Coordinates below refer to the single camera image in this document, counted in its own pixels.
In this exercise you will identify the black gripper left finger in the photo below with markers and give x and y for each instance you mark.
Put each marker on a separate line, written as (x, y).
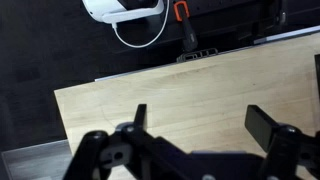
(90, 150)

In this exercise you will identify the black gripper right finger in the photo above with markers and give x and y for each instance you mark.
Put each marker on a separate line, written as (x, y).
(286, 146)

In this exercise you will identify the white VR headset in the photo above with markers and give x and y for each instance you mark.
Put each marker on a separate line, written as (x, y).
(100, 8)

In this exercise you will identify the orange black spring clamp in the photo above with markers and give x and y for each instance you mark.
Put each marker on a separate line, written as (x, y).
(190, 33)

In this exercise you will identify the aluminium table edge rail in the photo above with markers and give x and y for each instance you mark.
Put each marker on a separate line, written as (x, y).
(286, 35)

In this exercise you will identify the grey slotted bracket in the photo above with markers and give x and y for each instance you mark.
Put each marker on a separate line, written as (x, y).
(196, 55)

